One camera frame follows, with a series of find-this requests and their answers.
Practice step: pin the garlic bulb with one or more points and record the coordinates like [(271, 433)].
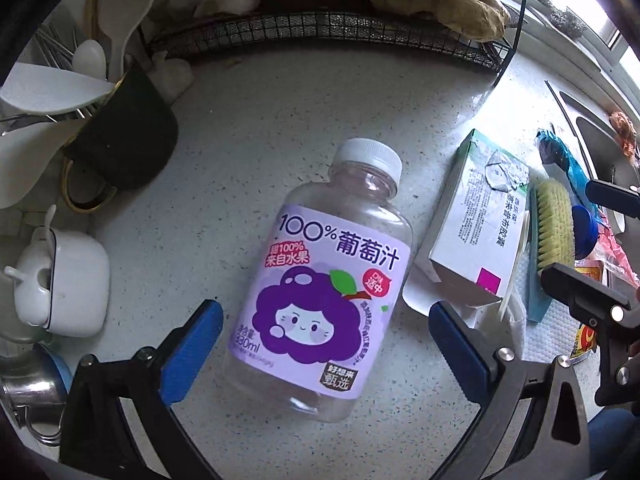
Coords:
[(172, 75)]

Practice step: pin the blue tray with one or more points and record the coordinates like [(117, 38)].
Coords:
[(60, 367)]

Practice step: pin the white spatula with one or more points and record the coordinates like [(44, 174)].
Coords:
[(45, 90)]

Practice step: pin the person's blue jeans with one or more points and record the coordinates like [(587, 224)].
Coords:
[(615, 445)]

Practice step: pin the small white spoon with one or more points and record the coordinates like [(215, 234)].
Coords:
[(90, 57)]

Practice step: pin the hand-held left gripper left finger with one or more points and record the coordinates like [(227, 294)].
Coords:
[(192, 350)]

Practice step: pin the white condiment jar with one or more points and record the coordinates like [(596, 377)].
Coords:
[(70, 285)]

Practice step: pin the orange scouring cloth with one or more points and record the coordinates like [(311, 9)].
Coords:
[(624, 130)]

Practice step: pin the blue plastic bag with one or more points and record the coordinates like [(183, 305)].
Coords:
[(555, 147)]

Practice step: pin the white ladle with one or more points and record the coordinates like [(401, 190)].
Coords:
[(30, 160)]

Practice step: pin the white dish cloth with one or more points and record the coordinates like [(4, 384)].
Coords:
[(555, 342)]

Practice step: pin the steel oil pot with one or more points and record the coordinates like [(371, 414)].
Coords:
[(30, 395)]

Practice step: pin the blue round plastic object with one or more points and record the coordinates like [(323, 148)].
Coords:
[(585, 230)]

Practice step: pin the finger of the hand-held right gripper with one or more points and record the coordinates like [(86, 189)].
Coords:
[(612, 197), (580, 295)]

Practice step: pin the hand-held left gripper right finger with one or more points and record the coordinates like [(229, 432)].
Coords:
[(457, 355)]

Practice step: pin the white medicine box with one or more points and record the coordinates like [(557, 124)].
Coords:
[(475, 220)]

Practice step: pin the dark green utensil mug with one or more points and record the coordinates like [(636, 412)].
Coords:
[(125, 135)]

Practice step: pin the clear bottle with purple label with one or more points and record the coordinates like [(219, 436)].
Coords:
[(320, 285)]

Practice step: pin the teal scrub brush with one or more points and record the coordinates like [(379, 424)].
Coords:
[(552, 220)]

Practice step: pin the ginger root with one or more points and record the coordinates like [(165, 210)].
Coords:
[(465, 10)]

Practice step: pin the white rice paddle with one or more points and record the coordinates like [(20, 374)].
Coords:
[(125, 5)]

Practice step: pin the steel wool scrubber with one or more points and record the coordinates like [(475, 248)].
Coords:
[(567, 22)]

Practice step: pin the pink plastic bag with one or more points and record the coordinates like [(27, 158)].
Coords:
[(617, 255)]

